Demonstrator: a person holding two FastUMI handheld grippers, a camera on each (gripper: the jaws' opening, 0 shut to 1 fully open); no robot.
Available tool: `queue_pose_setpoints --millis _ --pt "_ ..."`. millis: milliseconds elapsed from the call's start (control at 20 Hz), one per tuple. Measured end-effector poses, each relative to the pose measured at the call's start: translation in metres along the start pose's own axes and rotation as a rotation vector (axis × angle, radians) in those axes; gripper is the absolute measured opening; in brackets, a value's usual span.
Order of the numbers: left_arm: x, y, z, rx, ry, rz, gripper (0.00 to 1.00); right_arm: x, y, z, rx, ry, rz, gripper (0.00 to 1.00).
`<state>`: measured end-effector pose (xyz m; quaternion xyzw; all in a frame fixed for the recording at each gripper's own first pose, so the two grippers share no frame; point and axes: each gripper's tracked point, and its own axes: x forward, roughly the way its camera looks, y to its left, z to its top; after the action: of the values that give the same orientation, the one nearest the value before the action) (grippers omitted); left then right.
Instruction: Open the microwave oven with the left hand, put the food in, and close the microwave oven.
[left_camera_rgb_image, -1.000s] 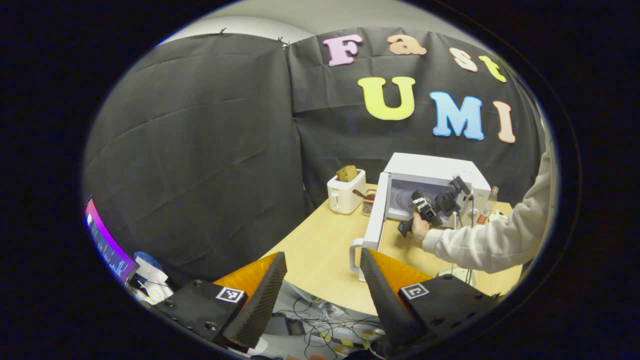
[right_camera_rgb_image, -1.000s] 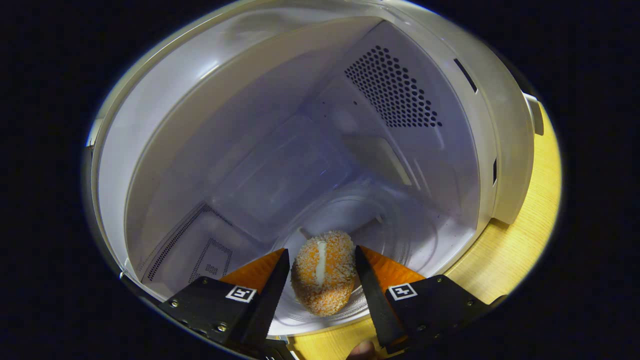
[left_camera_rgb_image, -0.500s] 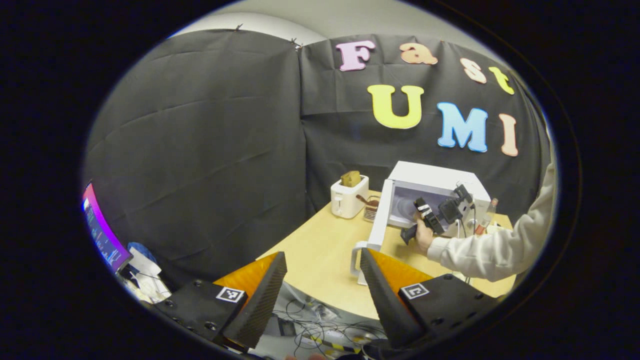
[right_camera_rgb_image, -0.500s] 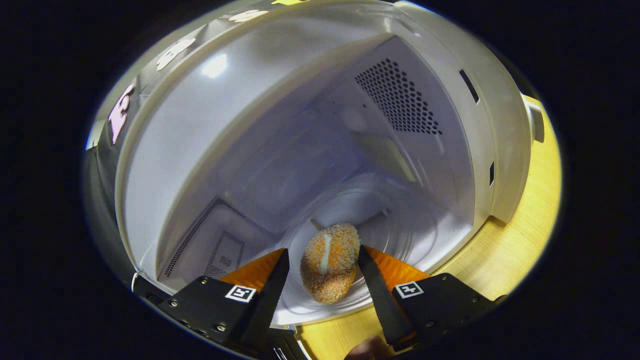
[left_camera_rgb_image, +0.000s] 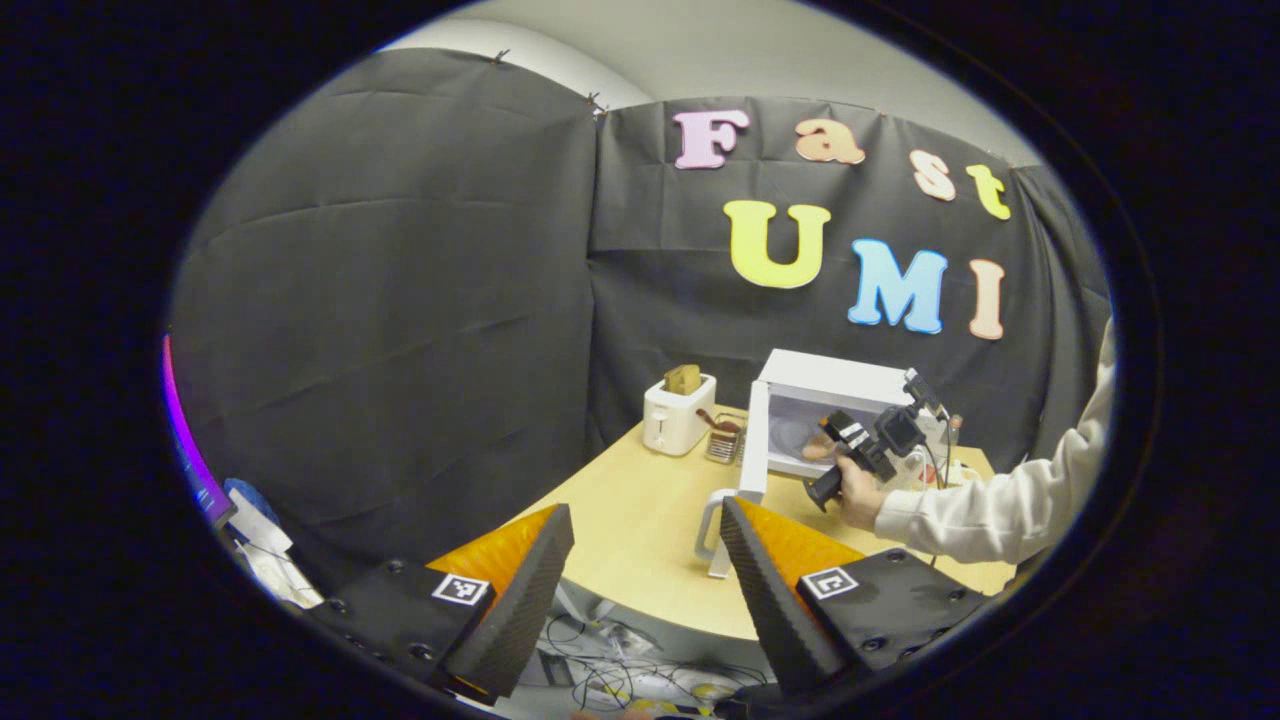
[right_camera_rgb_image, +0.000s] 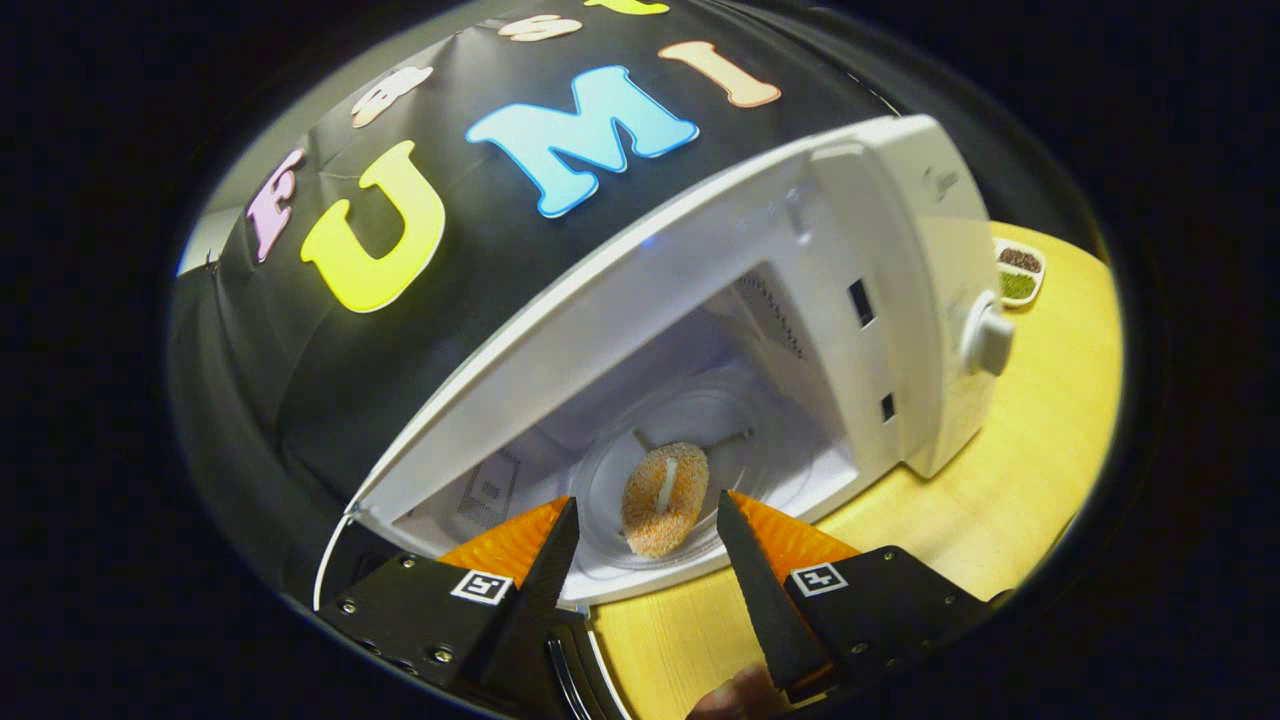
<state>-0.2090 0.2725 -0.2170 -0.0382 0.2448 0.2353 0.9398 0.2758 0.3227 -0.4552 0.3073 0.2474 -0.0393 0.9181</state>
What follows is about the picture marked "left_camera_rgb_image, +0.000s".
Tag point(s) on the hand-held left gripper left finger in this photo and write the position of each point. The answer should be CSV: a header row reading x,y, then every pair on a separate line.
x,y
520,615

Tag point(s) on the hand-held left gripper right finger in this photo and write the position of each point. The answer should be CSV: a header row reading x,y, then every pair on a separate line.
x,y
770,615

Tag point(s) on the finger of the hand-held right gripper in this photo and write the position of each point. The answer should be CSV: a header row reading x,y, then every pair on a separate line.
x,y
845,428

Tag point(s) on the golden bread bun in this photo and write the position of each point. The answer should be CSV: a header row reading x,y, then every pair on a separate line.
x,y
815,450

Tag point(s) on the white microwave oven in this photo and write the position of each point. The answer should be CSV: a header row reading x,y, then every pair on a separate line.
x,y
830,380

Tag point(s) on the glass jar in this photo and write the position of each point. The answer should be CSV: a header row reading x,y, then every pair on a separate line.
x,y
725,445

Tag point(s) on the brown spoon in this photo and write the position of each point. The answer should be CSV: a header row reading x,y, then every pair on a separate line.
x,y
715,420

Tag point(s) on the brown toast slice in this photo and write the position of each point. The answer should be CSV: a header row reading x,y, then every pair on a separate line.
x,y
683,380

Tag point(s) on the white toaster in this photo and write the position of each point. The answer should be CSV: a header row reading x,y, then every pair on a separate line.
x,y
675,425

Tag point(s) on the blue and white object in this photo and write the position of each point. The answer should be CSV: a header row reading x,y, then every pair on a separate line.
x,y
260,540

